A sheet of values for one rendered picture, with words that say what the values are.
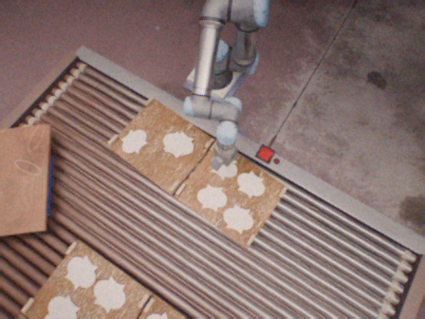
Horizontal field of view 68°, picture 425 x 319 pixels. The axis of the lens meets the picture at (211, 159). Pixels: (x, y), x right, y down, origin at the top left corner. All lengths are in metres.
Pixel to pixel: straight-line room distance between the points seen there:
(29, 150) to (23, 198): 0.23
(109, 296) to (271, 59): 2.36
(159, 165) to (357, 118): 1.90
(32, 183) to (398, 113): 2.74
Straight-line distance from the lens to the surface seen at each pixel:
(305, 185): 1.58
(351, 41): 3.40
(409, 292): 1.64
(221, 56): 1.59
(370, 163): 2.82
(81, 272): 1.54
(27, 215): 1.57
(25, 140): 1.71
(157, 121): 1.65
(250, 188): 1.50
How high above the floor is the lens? 2.38
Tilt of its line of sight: 69 degrees down
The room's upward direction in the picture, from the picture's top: 1 degrees counter-clockwise
